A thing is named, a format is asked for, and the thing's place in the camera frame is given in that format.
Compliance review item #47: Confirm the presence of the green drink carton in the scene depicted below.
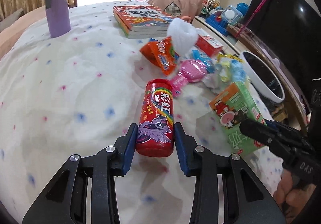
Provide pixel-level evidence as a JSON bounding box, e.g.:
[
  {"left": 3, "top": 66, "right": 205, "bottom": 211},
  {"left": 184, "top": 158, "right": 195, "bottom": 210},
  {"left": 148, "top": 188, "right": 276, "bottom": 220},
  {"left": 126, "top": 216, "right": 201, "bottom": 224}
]
[{"left": 209, "top": 82, "right": 265, "bottom": 156}]

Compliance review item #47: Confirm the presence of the red Skittles can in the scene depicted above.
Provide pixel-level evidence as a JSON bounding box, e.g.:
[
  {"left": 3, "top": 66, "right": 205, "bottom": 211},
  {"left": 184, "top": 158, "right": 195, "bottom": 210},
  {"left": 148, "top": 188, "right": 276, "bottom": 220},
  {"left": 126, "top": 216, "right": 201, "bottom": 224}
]
[{"left": 135, "top": 79, "right": 174, "bottom": 158}]

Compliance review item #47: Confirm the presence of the yellow snack wrapper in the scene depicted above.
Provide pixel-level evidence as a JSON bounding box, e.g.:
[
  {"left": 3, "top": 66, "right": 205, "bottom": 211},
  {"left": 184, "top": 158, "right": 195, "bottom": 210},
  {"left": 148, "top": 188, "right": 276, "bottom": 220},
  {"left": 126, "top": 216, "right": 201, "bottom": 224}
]
[{"left": 216, "top": 53, "right": 243, "bottom": 63}]

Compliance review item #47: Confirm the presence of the pink brush-shaped candy pack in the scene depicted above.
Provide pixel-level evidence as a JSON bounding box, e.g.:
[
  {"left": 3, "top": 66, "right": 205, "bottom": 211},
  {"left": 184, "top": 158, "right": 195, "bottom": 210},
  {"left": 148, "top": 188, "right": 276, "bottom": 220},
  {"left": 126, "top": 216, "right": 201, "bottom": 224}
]
[{"left": 170, "top": 59, "right": 207, "bottom": 97}]

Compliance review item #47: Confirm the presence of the white trash bin black liner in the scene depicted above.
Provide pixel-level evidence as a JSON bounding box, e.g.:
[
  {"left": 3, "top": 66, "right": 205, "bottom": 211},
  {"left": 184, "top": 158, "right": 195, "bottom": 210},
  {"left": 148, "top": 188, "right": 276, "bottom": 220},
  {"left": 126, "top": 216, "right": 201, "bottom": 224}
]
[{"left": 239, "top": 51, "right": 285, "bottom": 104}]

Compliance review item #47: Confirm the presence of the person's right hand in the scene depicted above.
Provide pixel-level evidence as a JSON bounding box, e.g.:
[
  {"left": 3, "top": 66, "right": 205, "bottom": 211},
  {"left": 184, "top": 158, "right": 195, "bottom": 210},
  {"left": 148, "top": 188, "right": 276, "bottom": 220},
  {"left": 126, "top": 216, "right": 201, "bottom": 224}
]
[{"left": 273, "top": 169, "right": 316, "bottom": 223}]

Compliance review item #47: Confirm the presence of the white polka dot tablecloth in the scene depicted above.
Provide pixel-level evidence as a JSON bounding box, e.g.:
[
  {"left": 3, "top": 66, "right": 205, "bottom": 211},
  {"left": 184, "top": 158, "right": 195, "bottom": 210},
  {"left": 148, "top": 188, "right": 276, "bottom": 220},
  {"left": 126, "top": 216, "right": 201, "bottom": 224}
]
[{"left": 1, "top": 1, "right": 231, "bottom": 223}]

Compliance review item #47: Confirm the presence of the black television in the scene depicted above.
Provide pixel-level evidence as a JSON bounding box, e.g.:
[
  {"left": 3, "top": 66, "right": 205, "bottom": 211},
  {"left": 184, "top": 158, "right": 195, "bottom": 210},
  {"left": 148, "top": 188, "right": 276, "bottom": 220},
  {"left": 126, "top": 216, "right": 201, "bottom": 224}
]
[{"left": 244, "top": 0, "right": 320, "bottom": 102}]

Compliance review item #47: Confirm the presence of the white TV cabinet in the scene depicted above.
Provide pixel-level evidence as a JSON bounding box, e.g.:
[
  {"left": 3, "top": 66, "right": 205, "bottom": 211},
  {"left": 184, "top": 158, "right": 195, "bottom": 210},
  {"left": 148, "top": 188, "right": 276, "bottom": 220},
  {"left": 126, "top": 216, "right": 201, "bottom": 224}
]
[{"left": 191, "top": 15, "right": 251, "bottom": 56}]

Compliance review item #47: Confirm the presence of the red white small box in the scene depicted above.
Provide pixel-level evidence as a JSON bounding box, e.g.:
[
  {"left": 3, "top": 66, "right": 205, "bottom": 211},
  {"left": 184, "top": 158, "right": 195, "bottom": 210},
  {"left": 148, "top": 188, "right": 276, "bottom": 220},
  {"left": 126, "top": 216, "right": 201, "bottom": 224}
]
[{"left": 196, "top": 35, "right": 223, "bottom": 57}]

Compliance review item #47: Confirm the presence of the blue brush-shaped candy pack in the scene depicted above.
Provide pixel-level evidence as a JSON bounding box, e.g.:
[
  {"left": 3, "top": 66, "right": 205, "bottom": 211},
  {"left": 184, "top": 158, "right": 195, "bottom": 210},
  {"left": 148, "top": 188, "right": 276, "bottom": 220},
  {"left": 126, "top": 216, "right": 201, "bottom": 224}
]
[{"left": 192, "top": 49, "right": 215, "bottom": 73}]

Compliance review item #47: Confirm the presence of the blue spiky ball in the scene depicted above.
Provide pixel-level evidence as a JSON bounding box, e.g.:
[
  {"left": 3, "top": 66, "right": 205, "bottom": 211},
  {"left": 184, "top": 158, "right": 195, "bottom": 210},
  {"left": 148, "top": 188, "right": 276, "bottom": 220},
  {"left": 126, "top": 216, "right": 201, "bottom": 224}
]
[{"left": 236, "top": 2, "right": 249, "bottom": 17}]

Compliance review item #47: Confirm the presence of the blue toy set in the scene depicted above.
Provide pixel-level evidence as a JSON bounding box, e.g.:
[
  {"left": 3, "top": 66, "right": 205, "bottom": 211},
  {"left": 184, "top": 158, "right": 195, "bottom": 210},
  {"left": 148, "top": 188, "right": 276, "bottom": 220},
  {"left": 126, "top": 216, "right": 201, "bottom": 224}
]
[{"left": 201, "top": 0, "right": 244, "bottom": 36}]

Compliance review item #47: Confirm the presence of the pink stick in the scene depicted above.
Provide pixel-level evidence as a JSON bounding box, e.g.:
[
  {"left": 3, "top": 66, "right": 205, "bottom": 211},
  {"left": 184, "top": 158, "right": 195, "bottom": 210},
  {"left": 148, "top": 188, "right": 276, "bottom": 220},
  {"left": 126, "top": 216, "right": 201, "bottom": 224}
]
[{"left": 235, "top": 0, "right": 267, "bottom": 38}]

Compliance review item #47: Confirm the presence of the orange snack wrapper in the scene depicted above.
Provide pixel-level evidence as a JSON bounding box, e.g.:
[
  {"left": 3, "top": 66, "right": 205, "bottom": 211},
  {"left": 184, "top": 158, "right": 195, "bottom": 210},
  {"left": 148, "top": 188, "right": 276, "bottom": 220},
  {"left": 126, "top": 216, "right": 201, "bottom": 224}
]
[{"left": 140, "top": 37, "right": 179, "bottom": 76}]

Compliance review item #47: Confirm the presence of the pink kettlebell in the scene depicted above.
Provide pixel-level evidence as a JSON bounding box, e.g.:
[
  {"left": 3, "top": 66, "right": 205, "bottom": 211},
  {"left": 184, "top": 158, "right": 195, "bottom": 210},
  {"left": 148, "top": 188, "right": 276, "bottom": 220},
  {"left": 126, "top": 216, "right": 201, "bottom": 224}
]
[{"left": 181, "top": 16, "right": 193, "bottom": 24}]

